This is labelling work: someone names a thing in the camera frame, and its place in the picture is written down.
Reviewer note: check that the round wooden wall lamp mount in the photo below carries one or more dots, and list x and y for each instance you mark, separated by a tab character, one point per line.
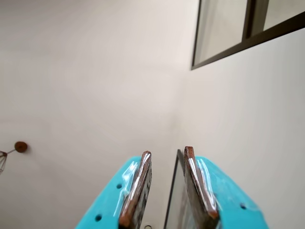
21	146

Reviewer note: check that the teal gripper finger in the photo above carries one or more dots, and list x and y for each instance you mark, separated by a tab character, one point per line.
112	198
224	205

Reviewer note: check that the black framed glass panel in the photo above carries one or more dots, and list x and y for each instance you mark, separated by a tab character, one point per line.
172	190

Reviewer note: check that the black framed interior window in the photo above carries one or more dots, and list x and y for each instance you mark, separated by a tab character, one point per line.
247	19

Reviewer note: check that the small white round fixture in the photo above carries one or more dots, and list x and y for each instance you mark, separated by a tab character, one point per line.
147	225

